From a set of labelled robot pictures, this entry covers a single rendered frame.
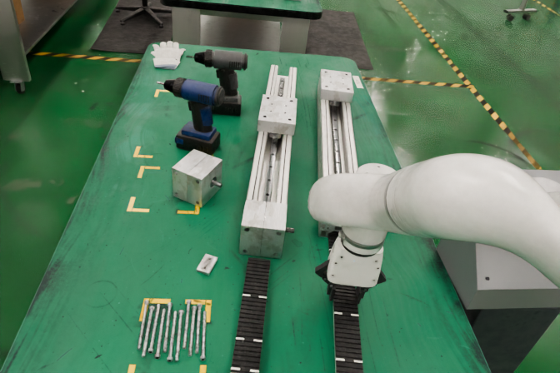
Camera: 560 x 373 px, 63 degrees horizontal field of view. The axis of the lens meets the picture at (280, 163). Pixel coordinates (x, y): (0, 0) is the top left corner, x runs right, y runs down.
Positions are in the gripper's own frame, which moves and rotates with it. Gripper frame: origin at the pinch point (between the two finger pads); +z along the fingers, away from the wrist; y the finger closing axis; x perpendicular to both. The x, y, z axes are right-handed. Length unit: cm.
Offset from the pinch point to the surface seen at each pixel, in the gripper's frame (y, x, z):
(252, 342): -18.4, -14.0, 0.7
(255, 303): -18.7, -5.4, 0.4
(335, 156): -0.7, 47.5, -1.9
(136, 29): -154, 326, 79
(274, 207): -17.0, 17.5, -5.7
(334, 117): 0, 70, -2
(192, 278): -33.0, 1.8, 3.8
